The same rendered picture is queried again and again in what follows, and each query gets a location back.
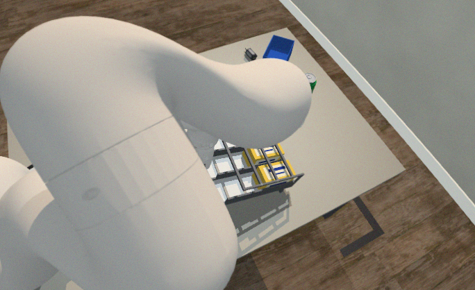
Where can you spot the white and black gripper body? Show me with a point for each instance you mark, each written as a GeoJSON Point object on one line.
{"type": "Point", "coordinates": [206, 155]}

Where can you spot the blue open bin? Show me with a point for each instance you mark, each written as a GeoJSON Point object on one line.
{"type": "Point", "coordinates": [279, 47]}

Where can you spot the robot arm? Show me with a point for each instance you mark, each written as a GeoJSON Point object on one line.
{"type": "Point", "coordinates": [91, 101]}

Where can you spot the yellow butter carton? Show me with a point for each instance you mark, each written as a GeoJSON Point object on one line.
{"type": "Point", "coordinates": [258, 158]}
{"type": "Point", "coordinates": [266, 176]}

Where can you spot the green drink can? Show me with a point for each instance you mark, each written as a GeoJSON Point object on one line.
{"type": "Point", "coordinates": [312, 80]}

